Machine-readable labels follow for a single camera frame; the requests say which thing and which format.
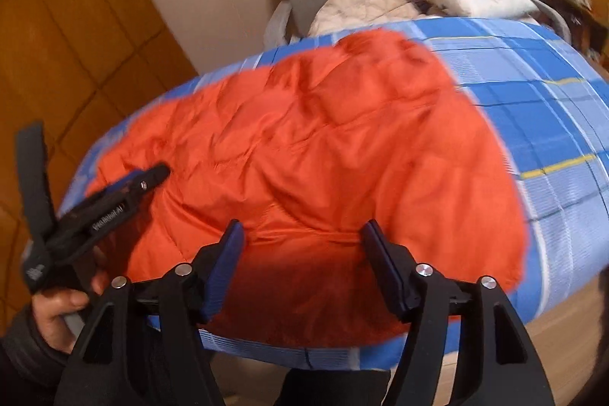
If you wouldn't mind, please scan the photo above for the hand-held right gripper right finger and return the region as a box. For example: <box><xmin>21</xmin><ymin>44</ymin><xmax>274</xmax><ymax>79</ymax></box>
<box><xmin>360</xmin><ymin>220</ymin><xmax>557</xmax><ymax>406</ymax></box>

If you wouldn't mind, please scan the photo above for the cluttered wooden nightstand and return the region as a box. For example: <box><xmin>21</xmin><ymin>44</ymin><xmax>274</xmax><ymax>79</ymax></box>
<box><xmin>549</xmin><ymin>0</ymin><xmax>609</xmax><ymax>69</ymax></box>

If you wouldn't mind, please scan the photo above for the blue plaid bed sheet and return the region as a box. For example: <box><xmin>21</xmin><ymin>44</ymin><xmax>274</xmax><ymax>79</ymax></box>
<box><xmin>57</xmin><ymin>16</ymin><xmax>609</xmax><ymax>371</ymax></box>

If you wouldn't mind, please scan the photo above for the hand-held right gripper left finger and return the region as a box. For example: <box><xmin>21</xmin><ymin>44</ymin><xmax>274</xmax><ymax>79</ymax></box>
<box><xmin>53</xmin><ymin>220</ymin><xmax>246</xmax><ymax>406</ymax></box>

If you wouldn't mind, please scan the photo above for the orange wooden wardrobe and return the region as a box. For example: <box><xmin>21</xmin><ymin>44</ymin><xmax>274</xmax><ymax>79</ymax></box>
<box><xmin>0</xmin><ymin>0</ymin><xmax>201</xmax><ymax>340</ymax></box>

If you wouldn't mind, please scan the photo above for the person's left forearm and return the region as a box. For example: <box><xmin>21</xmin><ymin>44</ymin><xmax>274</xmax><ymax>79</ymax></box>
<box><xmin>0</xmin><ymin>304</ymin><xmax>72</xmax><ymax>406</ymax></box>

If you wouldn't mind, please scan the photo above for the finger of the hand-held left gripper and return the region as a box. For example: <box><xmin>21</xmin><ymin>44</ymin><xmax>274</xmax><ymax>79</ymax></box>
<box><xmin>101</xmin><ymin>163</ymin><xmax>171</xmax><ymax>210</ymax></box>

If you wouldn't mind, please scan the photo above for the orange puffer jacket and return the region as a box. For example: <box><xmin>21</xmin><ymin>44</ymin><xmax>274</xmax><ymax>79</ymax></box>
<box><xmin>86</xmin><ymin>28</ymin><xmax>532</xmax><ymax>347</ymax></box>

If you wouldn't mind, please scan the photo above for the person's left hand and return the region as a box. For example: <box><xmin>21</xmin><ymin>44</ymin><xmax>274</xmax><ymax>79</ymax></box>
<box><xmin>32</xmin><ymin>249</ymin><xmax>113</xmax><ymax>352</ymax></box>

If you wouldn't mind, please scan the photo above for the beige quilted blanket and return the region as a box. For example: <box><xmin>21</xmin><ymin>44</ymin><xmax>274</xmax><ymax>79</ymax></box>
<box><xmin>307</xmin><ymin>0</ymin><xmax>431</xmax><ymax>38</ymax></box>

